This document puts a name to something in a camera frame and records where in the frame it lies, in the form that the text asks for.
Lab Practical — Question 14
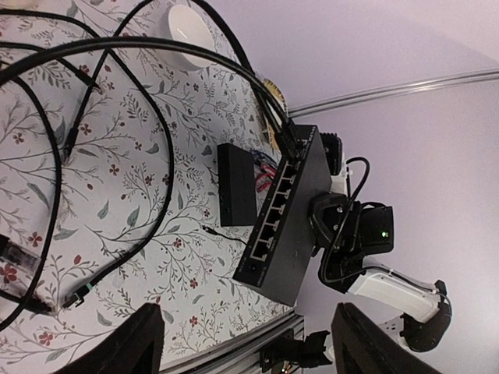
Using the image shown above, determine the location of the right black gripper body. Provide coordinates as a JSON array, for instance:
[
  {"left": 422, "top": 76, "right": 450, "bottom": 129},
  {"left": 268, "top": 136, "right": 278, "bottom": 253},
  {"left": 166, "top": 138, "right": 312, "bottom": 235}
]
[{"left": 308, "top": 192, "right": 361, "bottom": 253}]

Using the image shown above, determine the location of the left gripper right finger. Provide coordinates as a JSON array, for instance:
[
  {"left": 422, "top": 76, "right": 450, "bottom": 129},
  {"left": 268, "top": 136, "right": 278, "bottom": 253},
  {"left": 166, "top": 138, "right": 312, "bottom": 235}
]
[{"left": 331, "top": 302, "right": 444, "bottom": 373}]

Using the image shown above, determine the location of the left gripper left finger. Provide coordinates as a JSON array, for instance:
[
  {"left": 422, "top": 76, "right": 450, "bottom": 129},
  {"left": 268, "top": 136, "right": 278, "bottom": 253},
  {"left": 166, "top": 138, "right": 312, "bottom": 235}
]
[{"left": 76, "top": 303, "right": 163, "bottom": 373}]

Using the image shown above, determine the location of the black network switch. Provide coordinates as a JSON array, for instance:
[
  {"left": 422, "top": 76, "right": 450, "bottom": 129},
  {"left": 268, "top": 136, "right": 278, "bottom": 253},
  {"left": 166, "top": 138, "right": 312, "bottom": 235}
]
[
  {"left": 217, "top": 143, "right": 257, "bottom": 227},
  {"left": 232, "top": 125, "right": 331, "bottom": 307}
]

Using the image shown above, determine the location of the black cable bundle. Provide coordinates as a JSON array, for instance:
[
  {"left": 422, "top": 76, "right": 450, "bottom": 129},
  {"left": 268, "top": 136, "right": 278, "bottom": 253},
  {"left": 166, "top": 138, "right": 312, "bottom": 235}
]
[{"left": 0, "top": 0, "right": 301, "bottom": 332}]

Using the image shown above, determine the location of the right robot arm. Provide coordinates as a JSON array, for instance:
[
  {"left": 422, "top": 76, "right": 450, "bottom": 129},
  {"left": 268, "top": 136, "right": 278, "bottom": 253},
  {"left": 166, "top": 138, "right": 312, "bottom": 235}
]
[{"left": 309, "top": 157, "right": 452, "bottom": 353}]

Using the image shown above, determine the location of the woven bamboo tray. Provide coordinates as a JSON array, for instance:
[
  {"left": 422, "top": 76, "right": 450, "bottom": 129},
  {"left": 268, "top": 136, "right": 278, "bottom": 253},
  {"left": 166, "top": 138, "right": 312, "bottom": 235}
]
[{"left": 263, "top": 78, "right": 288, "bottom": 150}]

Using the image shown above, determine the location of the white ceramic bowl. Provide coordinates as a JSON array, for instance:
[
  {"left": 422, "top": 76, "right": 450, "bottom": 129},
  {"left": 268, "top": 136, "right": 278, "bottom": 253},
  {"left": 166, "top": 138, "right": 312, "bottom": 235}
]
[{"left": 157, "top": 4, "right": 214, "bottom": 72}]

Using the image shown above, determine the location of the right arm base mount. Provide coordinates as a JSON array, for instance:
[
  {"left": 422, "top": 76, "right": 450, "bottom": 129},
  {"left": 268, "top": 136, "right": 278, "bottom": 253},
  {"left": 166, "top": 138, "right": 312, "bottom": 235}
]
[{"left": 260, "top": 329, "right": 335, "bottom": 373}]

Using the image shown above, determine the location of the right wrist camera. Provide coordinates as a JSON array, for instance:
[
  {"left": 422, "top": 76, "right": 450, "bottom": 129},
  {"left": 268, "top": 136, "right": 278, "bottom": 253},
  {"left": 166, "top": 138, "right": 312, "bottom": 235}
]
[{"left": 320, "top": 132, "right": 347, "bottom": 195}]

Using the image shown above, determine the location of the red ethernet cable bundle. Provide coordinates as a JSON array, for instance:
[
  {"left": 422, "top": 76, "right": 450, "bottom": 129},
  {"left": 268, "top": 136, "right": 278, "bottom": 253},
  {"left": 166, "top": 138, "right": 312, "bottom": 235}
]
[{"left": 253, "top": 161, "right": 280, "bottom": 194}]

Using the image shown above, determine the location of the blue ethernet cable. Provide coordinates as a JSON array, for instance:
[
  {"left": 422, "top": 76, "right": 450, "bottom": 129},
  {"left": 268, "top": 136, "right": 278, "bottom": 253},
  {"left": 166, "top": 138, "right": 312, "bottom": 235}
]
[{"left": 251, "top": 147, "right": 274, "bottom": 164}]

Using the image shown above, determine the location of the front aluminium rail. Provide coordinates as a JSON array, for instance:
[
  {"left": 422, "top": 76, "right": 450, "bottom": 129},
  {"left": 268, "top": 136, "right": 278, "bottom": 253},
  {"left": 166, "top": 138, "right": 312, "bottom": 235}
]
[{"left": 160, "top": 311, "right": 305, "bottom": 373}]

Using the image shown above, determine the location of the right aluminium frame post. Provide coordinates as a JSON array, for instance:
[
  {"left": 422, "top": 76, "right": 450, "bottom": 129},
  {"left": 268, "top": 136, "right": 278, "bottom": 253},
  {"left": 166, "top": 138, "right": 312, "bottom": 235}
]
[{"left": 288, "top": 69, "right": 498, "bottom": 118}]

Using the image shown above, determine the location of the thin black power cord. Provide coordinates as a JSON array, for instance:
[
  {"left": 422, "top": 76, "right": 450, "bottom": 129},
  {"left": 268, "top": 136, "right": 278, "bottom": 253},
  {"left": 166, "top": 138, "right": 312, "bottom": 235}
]
[{"left": 202, "top": 224, "right": 250, "bottom": 246}]

